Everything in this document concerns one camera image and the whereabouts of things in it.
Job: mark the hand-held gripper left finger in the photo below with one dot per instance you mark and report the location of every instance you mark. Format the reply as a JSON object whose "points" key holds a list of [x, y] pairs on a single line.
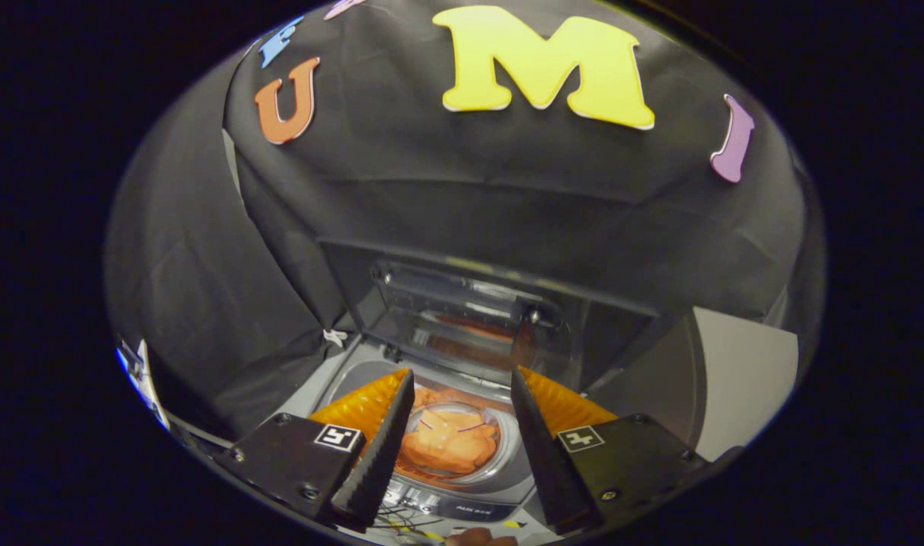
{"points": [[378, 462]]}

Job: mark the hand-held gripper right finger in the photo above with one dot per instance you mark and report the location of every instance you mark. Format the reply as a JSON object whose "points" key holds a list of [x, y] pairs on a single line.
{"points": [[541, 462]]}

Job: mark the yellow polo shirt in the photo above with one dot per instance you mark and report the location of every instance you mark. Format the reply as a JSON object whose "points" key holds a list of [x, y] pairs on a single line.
{"points": [[450, 444]]}

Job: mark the grey washing machine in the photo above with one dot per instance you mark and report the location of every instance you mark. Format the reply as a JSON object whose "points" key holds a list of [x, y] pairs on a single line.
{"points": [[462, 504]]}

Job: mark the dark glass washing machine lid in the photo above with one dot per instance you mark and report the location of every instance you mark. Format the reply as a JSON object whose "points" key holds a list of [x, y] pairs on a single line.
{"points": [[469, 318]]}

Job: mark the small white clip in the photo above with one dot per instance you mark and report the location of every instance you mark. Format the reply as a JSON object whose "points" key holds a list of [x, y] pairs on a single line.
{"points": [[334, 337]]}

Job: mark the grey cabinet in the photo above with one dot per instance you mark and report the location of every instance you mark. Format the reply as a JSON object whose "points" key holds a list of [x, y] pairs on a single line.
{"points": [[742, 379]]}

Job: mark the white blue equipment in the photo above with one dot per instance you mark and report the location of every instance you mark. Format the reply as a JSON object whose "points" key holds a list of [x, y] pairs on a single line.
{"points": [[139, 371]]}

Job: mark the black backdrop cloth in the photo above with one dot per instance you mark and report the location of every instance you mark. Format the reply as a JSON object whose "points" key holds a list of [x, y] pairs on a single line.
{"points": [[469, 174]]}

